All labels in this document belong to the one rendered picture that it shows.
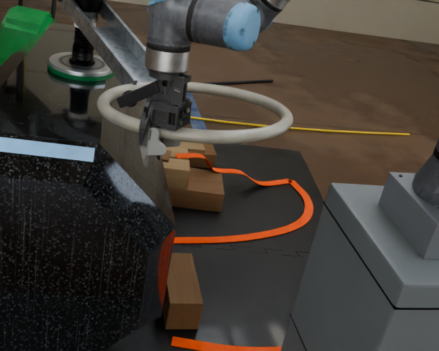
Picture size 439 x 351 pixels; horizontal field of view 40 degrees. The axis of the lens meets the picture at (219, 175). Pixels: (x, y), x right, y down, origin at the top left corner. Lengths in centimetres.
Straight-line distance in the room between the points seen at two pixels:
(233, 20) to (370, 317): 66
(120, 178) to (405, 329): 79
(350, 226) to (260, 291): 112
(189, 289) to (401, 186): 104
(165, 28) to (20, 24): 244
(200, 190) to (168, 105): 163
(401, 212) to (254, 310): 111
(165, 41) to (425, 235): 65
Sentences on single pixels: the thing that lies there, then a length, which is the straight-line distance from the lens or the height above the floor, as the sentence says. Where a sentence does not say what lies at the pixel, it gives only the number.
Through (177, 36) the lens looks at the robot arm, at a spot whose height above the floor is 117.
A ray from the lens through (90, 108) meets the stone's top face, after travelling 178.
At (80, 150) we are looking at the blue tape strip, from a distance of 156.
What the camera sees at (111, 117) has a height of 94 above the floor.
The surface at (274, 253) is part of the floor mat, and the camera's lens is 270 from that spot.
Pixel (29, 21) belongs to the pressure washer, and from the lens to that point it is 360.
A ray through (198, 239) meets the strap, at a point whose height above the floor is 2.
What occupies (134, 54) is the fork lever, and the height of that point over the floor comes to 94.
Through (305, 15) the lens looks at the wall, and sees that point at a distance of 734.
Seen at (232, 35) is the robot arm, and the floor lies 121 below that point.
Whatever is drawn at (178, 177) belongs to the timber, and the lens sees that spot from 280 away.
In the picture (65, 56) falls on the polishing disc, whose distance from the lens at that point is 212.
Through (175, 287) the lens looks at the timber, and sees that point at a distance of 218.
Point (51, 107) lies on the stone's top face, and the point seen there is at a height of 80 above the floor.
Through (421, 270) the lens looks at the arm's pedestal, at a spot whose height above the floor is 85.
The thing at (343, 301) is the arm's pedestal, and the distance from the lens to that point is 142.
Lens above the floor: 148
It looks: 27 degrees down
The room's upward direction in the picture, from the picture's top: 11 degrees clockwise
